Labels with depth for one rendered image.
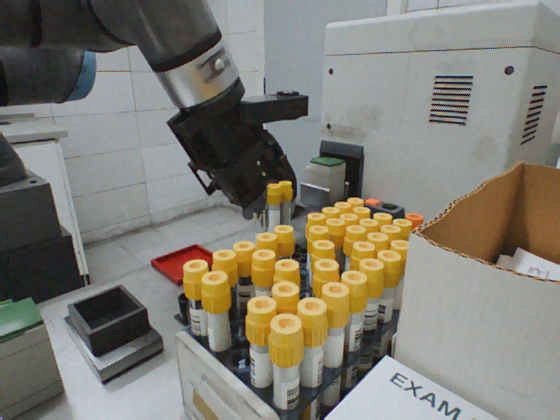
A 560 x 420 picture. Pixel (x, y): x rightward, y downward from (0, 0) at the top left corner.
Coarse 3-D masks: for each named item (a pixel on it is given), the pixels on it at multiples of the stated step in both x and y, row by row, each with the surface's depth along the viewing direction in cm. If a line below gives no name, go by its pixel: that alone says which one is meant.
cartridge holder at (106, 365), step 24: (120, 288) 34; (72, 312) 30; (96, 312) 33; (120, 312) 34; (144, 312) 31; (72, 336) 31; (96, 336) 28; (120, 336) 29; (144, 336) 30; (96, 360) 28; (120, 360) 28
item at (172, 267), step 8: (184, 248) 48; (192, 248) 48; (200, 248) 48; (160, 256) 45; (168, 256) 46; (176, 256) 47; (184, 256) 47; (192, 256) 47; (200, 256) 47; (208, 256) 47; (152, 264) 44; (160, 264) 43; (168, 264) 45; (176, 264) 45; (208, 264) 45; (168, 272) 42; (176, 272) 43; (176, 280) 40
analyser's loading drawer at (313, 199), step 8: (304, 184) 54; (344, 184) 55; (352, 184) 65; (304, 192) 55; (312, 192) 53; (320, 192) 52; (328, 192) 51; (344, 192) 55; (352, 192) 60; (304, 200) 55; (312, 200) 54; (320, 200) 53; (328, 200) 52; (336, 200) 53; (344, 200) 55; (296, 208) 49; (304, 208) 48; (312, 208) 53; (320, 208) 53; (296, 216) 49; (304, 216) 48; (296, 224) 50; (304, 224) 48; (304, 232) 49
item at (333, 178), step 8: (312, 168) 53; (320, 168) 52; (328, 168) 51; (336, 168) 52; (344, 168) 53; (312, 176) 53; (320, 176) 52; (328, 176) 51; (336, 176) 52; (344, 176) 54; (312, 184) 54; (320, 184) 53; (328, 184) 52; (336, 184) 53; (336, 192) 53
